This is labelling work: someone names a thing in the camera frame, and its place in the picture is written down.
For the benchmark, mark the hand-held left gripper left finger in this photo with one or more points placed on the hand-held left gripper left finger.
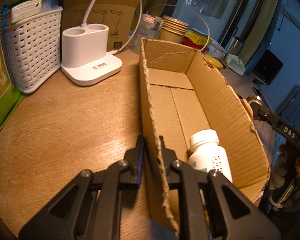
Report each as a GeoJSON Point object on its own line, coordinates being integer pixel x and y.
{"type": "Point", "coordinates": [140, 165]}

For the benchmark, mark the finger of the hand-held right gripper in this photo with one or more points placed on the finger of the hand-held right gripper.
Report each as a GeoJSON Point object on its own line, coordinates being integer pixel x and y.
{"type": "Point", "coordinates": [277, 123]}

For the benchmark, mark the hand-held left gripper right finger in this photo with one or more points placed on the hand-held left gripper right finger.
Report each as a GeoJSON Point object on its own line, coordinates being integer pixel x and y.
{"type": "Point", "coordinates": [168, 161]}

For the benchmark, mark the white pill bottle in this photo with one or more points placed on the white pill bottle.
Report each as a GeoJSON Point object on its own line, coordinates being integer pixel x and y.
{"type": "Point", "coordinates": [210, 152]}

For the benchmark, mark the torn cardboard box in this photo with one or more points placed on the torn cardboard box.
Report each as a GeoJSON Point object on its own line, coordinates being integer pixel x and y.
{"type": "Point", "coordinates": [215, 100]}

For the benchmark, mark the person's right hand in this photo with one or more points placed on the person's right hand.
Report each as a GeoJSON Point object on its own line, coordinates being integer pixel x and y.
{"type": "Point", "coordinates": [281, 165]}

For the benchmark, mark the black monitor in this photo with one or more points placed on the black monitor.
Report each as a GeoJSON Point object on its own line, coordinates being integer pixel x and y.
{"type": "Point", "coordinates": [267, 66]}

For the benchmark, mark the pale green crumpled paper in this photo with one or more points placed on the pale green crumpled paper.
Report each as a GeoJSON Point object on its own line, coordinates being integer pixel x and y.
{"type": "Point", "coordinates": [235, 65]}

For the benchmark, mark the steel thermos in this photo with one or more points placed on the steel thermos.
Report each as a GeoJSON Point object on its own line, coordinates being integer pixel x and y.
{"type": "Point", "coordinates": [236, 45]}

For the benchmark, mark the yellow lidded jar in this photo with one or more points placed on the yellow lidded jar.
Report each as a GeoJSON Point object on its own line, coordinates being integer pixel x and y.
{"type": "Point", "coordinates": [213, 61]}

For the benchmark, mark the white papers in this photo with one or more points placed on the white papers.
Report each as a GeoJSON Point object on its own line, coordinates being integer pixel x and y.
{"type": "Point", "coordinates": [216, 51]}

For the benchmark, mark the yellow packet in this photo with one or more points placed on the yellow packet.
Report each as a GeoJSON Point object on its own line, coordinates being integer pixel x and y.
{"type": "Point", "coordinates": [197, 38]}

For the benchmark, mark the red box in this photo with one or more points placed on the red box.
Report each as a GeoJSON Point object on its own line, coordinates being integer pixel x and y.
{"type": "Point", "coordinates": [190, 43]}

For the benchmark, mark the stack of paper cups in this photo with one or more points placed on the stack of paper cups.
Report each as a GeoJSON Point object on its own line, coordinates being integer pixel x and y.
{"type": "Point", "coordinates": [172, 32]}

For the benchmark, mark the white desk lamp base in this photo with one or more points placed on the white desk lamp base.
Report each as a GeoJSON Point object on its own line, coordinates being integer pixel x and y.
{"type": "Point", "coordinates": [85, 45]}

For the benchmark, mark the clear stickered plastic cup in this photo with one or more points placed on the clear stickered plastic cup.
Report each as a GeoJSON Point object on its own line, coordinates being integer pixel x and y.
{"type": "Point", "coordinates": [147, 23]}

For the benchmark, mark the flat cardboard lamp packaging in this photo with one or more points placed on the flat cardboard lamp packaging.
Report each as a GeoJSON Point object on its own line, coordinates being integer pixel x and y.
{"type": "Point", "coordinates": [120, 17]}

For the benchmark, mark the white woven plastic basket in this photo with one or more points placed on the white woven plastic basket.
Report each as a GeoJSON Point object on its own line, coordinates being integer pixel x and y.
{"type": "Point", "coordinates": [32, 52]}

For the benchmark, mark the clear plastic bag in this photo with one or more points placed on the clear plastic bag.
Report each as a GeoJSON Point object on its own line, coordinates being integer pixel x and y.
{"type": "Point", "coordinates": [50, 2]}

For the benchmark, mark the white tissue pack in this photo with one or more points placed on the white tissue pack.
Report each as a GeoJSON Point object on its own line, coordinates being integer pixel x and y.
{"type": "Point", "coordinates": [22, 10]}

